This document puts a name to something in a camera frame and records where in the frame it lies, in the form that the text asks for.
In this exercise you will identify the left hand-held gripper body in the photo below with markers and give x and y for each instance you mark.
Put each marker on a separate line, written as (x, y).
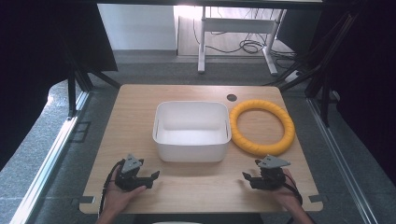
(130, 174)

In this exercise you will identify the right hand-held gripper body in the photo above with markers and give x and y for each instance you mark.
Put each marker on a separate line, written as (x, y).
(271, 175)

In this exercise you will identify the white plastic bin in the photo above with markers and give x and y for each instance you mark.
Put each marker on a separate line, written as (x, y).
(192, 132)

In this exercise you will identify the person's right hand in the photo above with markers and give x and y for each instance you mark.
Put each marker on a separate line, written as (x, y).
(288, 194)

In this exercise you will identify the person's left hand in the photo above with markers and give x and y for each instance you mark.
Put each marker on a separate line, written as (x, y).
(120, 197)

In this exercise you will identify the dark round table grommet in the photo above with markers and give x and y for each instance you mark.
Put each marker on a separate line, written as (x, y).
(232, 97)

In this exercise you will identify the white power strip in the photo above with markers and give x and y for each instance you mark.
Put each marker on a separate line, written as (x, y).
(292, 76)

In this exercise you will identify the black metal stand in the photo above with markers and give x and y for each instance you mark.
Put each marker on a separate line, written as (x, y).
(323, 71)
(72, 93)

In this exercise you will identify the black curtain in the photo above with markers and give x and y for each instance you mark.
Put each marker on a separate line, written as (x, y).
(37, 62)
(367, 77)

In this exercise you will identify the aluminium rail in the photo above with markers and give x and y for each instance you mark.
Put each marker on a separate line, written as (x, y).
(339, 155)
(53, 146)

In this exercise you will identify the white desk frame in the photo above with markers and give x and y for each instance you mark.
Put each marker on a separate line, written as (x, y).
(236, 25)

